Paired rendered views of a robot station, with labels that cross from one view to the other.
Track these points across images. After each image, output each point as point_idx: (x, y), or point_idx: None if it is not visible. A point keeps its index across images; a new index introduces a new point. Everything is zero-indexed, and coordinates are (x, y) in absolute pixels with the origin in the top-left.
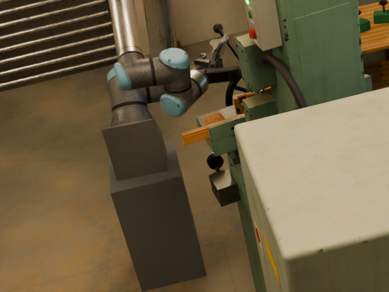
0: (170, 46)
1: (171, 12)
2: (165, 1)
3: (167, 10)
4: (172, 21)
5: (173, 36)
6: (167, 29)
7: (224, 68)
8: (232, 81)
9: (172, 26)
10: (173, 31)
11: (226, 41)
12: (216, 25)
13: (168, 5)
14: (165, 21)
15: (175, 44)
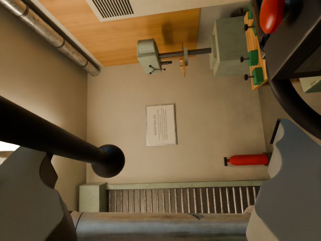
0: (216, 235)
1: (149, 222)
2: (116, 235)
3: (137, 235)
4: (166, 223)
5: (199, 223)
6: (179, 238)
7: None
8: (319, 130)
9: (178, 225)
10: (190, 221)
11: (26, 151)
12: (91, 167)
13: (128, 230)
14: (158, 240)
15: (218, 220)
